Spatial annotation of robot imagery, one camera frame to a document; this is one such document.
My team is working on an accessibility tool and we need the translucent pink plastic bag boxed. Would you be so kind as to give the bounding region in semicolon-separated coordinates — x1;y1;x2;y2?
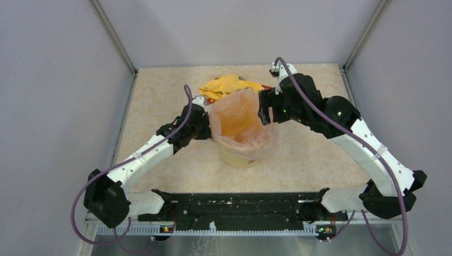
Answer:
209;89;279;160

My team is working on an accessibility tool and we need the yellow printed wrapper bag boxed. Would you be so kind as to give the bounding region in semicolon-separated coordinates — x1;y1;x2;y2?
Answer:
199;74;272;104

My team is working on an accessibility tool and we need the yellow trash bin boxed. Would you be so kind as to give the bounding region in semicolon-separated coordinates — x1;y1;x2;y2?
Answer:
217;144;266;169

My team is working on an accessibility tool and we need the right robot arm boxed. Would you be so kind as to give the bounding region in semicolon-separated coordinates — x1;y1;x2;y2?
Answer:
258;73;427;220

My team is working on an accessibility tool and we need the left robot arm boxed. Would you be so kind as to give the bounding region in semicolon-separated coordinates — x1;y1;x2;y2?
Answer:
83;102;211;228

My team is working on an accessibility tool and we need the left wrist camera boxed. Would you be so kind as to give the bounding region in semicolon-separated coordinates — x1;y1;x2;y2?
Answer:
192;95;208;108

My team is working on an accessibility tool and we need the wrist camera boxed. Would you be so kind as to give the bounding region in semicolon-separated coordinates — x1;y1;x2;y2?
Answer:
269;61;288;95
192;95;208;108

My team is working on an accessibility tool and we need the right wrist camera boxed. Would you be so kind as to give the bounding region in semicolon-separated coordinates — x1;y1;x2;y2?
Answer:
269;61;288;95

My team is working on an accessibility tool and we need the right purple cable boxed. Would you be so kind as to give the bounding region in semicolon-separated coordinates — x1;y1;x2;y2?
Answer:
273;56;409;256

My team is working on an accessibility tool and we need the purple cable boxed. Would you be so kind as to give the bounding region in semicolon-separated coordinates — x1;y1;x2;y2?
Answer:
273;56;409;256
70;84;193;255

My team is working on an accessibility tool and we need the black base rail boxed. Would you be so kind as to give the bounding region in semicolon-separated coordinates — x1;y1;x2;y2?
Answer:
138;192;348;231

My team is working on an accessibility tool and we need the left aluminium frame post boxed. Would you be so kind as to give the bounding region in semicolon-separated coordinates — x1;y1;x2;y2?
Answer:
88;0;138;77

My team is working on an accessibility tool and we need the aluminium frame post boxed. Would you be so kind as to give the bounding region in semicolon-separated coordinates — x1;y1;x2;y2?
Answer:
88;0;138;77
343;0;392;73

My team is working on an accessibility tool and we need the right aluminium frame post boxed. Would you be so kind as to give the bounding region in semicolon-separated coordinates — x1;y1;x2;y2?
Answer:
343;0;392;73

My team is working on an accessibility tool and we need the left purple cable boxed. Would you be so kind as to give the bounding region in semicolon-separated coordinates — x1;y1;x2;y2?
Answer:
70;84;193;255

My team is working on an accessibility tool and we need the grey cable duct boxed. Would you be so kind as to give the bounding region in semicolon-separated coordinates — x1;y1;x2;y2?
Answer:
97;223;319;237

